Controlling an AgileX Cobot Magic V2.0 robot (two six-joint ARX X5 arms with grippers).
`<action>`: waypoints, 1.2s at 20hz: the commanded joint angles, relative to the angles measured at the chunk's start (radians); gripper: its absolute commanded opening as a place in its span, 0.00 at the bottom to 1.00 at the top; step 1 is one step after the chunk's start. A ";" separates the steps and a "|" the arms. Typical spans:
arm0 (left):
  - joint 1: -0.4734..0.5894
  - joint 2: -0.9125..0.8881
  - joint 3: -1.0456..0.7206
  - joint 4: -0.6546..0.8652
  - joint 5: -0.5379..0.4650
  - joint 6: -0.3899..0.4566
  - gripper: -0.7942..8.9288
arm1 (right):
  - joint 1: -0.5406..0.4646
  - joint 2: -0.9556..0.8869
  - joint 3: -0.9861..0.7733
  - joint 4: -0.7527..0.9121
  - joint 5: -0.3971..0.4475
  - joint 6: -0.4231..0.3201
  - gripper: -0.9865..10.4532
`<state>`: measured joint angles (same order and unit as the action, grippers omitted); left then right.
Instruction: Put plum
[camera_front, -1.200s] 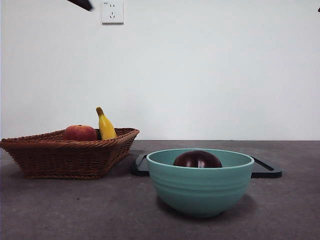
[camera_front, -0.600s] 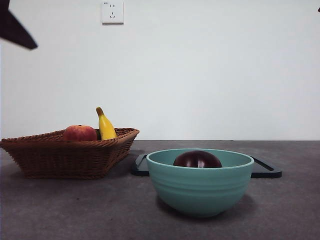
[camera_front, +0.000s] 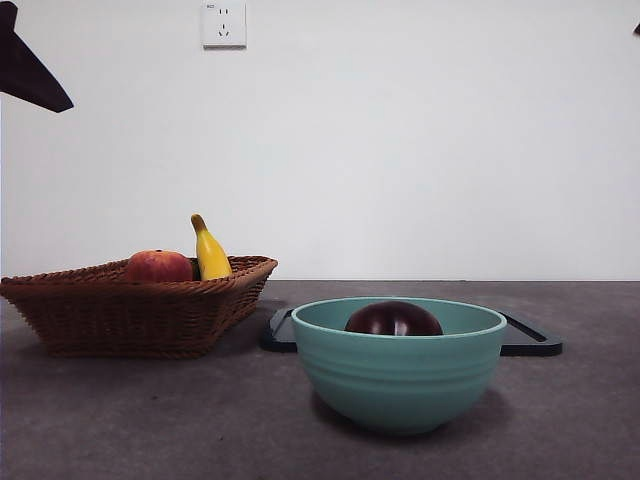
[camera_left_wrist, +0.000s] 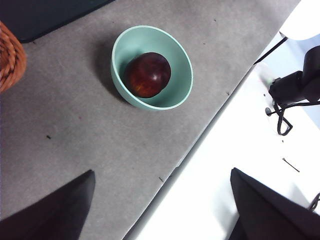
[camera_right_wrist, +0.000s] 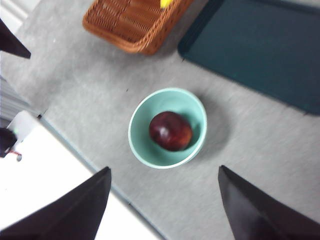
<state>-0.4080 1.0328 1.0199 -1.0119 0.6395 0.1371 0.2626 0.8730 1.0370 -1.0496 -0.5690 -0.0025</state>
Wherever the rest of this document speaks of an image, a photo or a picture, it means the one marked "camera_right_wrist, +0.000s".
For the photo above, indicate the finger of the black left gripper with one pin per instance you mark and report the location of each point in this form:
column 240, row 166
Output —
column 11, row 43

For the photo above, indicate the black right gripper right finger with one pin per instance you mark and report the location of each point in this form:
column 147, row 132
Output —
column 257, row 215

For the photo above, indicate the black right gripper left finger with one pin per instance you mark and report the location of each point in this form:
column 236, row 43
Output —
column 70, row 217

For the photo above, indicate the teal ceramic bowl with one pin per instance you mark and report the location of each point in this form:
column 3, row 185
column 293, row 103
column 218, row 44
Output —
column 145, row 150

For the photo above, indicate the dark red plum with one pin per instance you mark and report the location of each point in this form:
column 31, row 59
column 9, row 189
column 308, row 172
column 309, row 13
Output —
column 171, row 131

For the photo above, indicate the white box with green light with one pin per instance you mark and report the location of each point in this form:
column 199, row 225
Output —
column 23, row 125

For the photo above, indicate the brown wicker basket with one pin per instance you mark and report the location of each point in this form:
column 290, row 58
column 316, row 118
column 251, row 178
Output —
column 135, row 25

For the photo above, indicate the yellow banana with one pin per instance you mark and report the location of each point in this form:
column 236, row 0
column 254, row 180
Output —
column 166, row 3

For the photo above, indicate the black rectangular tray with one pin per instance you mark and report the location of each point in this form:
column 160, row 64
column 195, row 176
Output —
column 255, row 50

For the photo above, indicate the grey aluminium frame rail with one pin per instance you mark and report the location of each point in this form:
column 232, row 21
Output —
column 12, row 100

